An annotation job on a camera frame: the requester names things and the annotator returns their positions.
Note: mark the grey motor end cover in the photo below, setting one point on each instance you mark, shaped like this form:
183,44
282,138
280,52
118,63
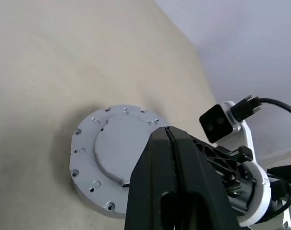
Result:
116,148

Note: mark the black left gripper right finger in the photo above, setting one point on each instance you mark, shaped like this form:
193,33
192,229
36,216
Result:
195,177

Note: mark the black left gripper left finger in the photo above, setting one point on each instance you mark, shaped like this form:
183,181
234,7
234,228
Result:
148,182

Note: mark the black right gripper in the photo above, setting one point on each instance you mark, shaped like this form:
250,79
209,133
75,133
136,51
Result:
243,187

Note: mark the grey motor stator housing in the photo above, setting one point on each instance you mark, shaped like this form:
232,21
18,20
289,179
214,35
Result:
86,198

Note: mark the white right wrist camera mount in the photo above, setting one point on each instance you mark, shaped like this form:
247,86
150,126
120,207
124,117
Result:
246,134

